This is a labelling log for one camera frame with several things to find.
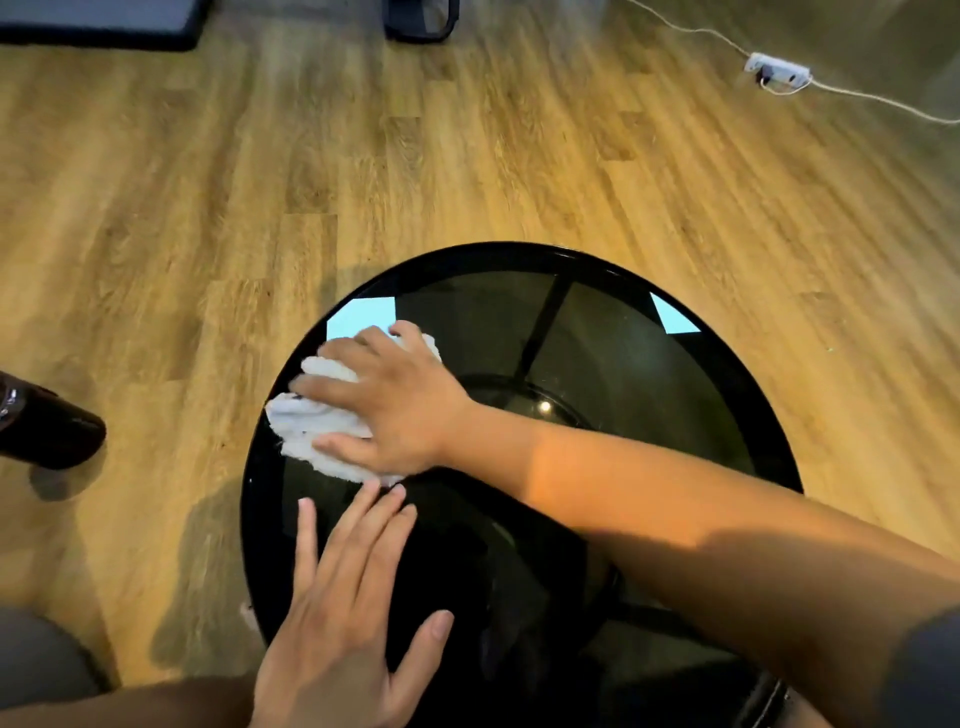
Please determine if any round black glass table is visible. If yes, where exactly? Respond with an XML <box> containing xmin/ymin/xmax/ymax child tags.
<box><xmin>240</xmin><ymin>241</ymin><xmax>805</xmax><ymax>728</ymax></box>

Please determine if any black chair base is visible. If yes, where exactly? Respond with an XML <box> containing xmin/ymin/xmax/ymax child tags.
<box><xmin>382</xmin><ymin>0</ymin><xmax>461</xmax><ymax>44</ymax></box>

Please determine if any person's right forearm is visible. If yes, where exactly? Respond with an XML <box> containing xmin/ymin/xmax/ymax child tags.
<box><xmin>450</xmin><ymin>397</ymin><xmax>960</xmax><ymax>728</ymax></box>

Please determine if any person's right hand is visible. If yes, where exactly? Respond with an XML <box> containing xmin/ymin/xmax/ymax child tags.
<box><xmin>289</xmin><ymin>320</ymin><xmax>476</xmax><ymax>475</ymax></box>

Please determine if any person's dark sleeve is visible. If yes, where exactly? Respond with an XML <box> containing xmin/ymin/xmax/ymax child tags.
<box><xmin>881</xmin><ymin>606</ymin><xmax>960</xmax><ymax>728</ymax></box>

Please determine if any white cleaning cloth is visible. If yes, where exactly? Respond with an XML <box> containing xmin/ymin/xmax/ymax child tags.
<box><xmin>264</xmin><ymin>332</ymin><xmax>444</xmax><ymax>487</ymax></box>

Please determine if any person's grey trouser leg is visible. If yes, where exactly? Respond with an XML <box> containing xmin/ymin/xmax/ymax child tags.
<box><xmin>0</xmin><ymin>606</ymin><xmax>114</xmax><ymax>710</ymax></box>

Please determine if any person's left forearm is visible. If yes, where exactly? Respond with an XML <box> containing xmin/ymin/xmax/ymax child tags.
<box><xmin>0</xmin><ymin>673</ymin><xmax>258</xmax><ymax>728</ymax></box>

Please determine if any black glossy shoe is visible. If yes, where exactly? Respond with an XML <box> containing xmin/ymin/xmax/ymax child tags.
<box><xmin>0</xmin><ymin>370</ymin><xmax>108</xmax><ymax>471</ymax></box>

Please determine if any white power cable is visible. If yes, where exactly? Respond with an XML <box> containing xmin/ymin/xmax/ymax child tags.
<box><xmin>759</xmin><ymin>75</ymin><xmax>960</xmax><ymax>126</ymax></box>
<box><xmin>624</xmin><ymin>0</ymin><xmax>751</xmax><ymax>60</ymax></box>

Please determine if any person's left hand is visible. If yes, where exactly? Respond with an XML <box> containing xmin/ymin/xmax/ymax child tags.
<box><xmin>251</xmin><ymin>480</ymin><xmax>456</xmax><ymax>728</ymax></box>

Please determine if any white power strip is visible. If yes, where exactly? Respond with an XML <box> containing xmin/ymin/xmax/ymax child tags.
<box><xmin>744</xmin><ymin>51</ymin><xmax>813</xmax><ymax>90</ymax></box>

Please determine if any dark floor mat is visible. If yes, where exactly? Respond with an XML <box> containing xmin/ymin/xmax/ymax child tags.
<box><xmin>0</xmin><ymin>0</ymin><xmax>213</xmax><ymax>52</ymax></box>

